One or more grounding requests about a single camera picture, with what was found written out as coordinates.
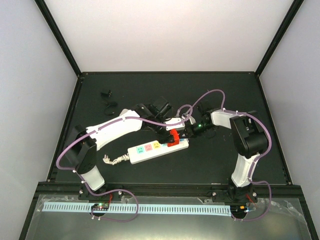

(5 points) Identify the white slotted cable duct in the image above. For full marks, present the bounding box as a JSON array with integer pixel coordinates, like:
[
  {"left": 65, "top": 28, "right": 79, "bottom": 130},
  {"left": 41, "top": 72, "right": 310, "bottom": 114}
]
[{"left": 42, "top": 202, "right": 232, "bottom": 217}]

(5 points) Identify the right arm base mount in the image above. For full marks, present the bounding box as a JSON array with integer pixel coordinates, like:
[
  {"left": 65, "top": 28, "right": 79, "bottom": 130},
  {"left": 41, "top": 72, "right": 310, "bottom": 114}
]
[{"left": 209, "top": 184, "right": 258, "bottom": 204}]

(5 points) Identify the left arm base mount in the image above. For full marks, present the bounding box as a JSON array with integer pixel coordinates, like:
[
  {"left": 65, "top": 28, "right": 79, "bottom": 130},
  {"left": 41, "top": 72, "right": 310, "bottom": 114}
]
[{"left": 78, "top": 183, "right": 125, "bottom": 202}]

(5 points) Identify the black power adapter plug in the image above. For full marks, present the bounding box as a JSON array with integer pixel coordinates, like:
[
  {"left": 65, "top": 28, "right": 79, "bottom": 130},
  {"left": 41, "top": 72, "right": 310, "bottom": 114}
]
[{"left": 100, "top": 90, "right": 112, "bottom": 98}]

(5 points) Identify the black front frame rail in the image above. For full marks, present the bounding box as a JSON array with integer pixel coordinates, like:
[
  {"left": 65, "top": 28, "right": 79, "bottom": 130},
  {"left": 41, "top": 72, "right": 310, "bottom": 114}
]
[{"left": 34, "top": 182, "right": 305, "bottom": 203}]

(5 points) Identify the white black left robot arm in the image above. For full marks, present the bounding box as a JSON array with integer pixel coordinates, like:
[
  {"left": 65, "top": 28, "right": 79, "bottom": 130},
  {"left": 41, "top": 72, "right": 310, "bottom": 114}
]
[{"left": 56, "top": 99, "right": 193, "bottom": 200}]

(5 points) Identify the white power strip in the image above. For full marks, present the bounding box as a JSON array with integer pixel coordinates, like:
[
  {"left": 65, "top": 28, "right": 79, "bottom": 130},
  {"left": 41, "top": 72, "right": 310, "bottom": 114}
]
[{"left": 127, "top": 139, "right": 189, "bottom": 165}]

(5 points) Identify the red cube socket adapter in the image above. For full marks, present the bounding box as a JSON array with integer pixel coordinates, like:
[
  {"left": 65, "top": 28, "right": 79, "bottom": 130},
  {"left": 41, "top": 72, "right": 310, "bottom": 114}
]
[{"left": 167, "top": 129, "right": 180, "bottom": 147}]

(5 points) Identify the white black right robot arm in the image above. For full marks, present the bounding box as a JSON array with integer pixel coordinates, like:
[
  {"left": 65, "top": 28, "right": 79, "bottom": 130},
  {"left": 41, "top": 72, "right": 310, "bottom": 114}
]
[{"left": 180, "top": 101, "right": 271, "bottom": 203}]

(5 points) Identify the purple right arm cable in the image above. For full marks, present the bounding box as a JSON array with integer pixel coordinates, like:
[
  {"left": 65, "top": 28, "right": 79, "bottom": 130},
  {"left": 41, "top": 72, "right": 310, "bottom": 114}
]
[{"left": 178, "top": 89, "right": 273, "bottom": 222}]

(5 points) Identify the white power strip cord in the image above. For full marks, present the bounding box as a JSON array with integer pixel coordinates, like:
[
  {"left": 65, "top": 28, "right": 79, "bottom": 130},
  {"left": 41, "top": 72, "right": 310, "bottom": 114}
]
[{"left": 103, "top": 153, "right": 131, "bottom": 166}]

